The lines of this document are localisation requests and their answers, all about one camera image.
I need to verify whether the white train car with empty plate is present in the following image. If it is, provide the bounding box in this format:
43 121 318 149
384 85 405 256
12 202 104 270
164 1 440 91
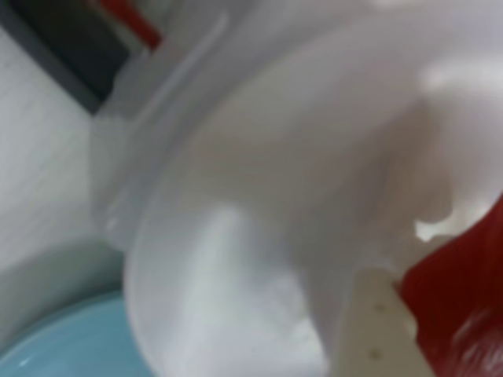
89 11 231 254

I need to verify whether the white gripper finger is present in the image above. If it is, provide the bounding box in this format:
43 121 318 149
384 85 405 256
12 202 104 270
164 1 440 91
412 38 503 243

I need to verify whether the red tuna toy sushi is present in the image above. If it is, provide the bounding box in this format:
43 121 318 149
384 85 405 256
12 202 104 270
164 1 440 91
352 191 503 377

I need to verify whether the light blue round dish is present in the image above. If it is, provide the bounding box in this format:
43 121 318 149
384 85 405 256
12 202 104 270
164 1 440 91
0 288 152 377

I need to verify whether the translucent white plastic container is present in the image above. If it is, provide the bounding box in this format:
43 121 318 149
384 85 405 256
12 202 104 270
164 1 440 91
121 0 503 377

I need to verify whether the red coupler between cars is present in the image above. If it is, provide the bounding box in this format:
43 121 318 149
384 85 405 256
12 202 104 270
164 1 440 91
97 0 165 51

